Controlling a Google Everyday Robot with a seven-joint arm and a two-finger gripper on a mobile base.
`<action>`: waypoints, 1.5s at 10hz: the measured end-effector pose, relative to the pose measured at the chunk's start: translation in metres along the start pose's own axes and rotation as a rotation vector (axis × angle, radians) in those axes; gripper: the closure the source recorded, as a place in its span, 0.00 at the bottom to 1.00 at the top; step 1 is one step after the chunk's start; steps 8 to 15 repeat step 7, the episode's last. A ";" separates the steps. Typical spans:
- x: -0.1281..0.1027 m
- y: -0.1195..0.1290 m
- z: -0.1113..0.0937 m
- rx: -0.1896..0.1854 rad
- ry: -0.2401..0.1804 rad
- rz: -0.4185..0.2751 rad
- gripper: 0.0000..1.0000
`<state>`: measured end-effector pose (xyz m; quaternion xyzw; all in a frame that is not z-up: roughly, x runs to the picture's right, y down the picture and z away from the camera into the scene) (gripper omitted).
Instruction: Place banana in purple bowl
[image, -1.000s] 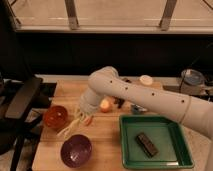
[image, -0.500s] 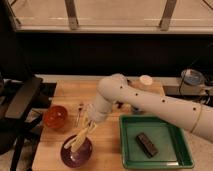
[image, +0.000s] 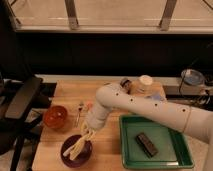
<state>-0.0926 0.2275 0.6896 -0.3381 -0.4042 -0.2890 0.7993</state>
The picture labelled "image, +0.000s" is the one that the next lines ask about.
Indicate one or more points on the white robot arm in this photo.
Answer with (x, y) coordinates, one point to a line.
(192, 121)

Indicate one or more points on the purple bowl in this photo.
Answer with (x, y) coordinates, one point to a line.
(82, 158)

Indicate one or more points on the red chili pepper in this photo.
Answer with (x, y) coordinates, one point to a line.
(89, 105)

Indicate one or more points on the pale soft gripper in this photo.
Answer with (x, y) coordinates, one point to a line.
(86, 130)

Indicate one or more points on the blue crumpled cloth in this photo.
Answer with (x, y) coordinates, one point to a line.
(157, 97)

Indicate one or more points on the orange bowl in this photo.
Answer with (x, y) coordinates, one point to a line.
(55, 117)

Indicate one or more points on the peeled yellow banana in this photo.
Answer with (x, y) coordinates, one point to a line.
(73, 151)

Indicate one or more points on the black office chair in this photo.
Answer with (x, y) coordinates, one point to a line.
(14, 129)

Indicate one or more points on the dark chocolate bar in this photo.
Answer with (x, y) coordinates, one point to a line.
(146, 144)

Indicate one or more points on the green plastic tray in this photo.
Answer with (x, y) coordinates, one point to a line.
(173, 150)

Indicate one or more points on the small dark round object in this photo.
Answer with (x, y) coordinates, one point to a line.
(125, 83)

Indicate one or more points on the white plastic cup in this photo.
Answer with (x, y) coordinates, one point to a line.
(143, 84)

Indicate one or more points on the metal fork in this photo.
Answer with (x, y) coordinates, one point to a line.
(80, 108)

